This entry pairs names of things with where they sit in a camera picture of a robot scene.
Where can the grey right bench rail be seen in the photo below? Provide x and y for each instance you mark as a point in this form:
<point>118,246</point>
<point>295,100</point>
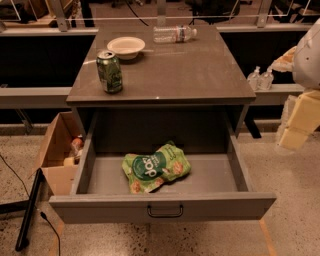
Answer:
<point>277,95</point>

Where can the grey bench rail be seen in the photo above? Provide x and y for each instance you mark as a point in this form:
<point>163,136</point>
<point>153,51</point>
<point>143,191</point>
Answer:
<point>34,98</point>
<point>277,95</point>

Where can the grey open drawer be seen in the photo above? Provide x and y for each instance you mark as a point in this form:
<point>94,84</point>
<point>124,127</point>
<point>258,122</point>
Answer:
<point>218,187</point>

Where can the right clear sanitizer bottle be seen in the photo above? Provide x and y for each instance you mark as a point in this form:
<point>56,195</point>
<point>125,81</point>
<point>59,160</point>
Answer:
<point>266,79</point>

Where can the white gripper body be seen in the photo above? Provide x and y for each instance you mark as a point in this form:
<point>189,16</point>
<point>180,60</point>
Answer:
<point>308,65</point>

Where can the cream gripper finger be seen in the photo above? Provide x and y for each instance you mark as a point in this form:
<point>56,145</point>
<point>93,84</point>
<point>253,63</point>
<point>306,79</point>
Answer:
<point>284,63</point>
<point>290,139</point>

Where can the black flat bar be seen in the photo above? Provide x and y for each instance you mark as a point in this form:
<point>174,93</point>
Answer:
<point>22,241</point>

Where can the snack items in box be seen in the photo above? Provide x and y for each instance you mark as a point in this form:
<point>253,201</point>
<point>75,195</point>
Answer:
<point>76,148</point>

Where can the green rice chip bag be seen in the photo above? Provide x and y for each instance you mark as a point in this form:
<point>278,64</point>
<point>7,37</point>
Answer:
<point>147,173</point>

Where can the left clear sanitizer bottle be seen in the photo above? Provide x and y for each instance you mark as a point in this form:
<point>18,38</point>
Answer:
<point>253,78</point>

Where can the clear sanitizer bottle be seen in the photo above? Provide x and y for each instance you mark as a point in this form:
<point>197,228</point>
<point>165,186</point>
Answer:
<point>253,78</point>
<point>266,79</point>

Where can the grey left bench rail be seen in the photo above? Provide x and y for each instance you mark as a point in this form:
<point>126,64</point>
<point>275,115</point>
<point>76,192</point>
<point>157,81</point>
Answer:
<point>34,98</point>

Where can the white paper bowl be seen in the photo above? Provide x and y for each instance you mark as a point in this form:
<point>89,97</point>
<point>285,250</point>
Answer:
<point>126,48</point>

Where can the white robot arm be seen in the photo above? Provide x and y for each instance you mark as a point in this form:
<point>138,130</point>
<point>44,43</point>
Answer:
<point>303,61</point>

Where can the cardboard box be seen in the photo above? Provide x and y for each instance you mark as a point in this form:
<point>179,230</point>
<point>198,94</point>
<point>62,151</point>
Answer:
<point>53,156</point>

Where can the green soda can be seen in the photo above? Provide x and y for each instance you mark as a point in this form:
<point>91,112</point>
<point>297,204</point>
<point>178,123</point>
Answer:
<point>109,71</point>

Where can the black drawer handle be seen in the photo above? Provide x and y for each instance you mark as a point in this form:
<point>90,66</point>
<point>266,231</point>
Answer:
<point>165,212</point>

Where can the clear plastic water bottle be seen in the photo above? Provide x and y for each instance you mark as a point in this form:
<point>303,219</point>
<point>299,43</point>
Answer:
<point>173,34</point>

